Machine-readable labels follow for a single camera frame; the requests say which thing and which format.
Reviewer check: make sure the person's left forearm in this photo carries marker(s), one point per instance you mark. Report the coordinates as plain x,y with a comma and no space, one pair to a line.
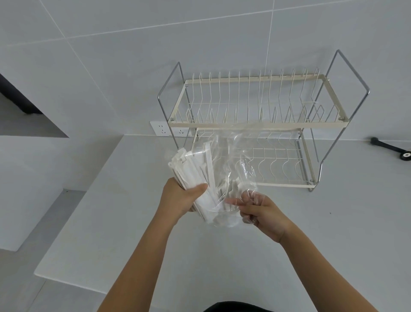
138,273

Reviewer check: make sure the bundle of white plastic strips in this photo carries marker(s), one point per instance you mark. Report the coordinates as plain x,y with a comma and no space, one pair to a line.
196,173

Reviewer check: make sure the person's right forearm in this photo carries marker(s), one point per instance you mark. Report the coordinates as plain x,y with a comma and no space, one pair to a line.
327,276

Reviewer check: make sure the person's black clothing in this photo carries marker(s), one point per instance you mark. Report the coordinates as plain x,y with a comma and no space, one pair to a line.
250,308

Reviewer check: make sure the narrow plastic bag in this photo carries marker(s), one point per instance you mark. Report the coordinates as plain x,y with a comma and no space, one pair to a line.
244,151

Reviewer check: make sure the white wall socket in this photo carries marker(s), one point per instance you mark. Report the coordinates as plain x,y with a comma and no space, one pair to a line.
160,128

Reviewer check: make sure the person's left hand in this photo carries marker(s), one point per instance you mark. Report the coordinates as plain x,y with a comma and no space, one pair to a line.
179,202

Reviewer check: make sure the person's right hand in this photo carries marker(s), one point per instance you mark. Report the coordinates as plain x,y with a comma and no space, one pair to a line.
263,218

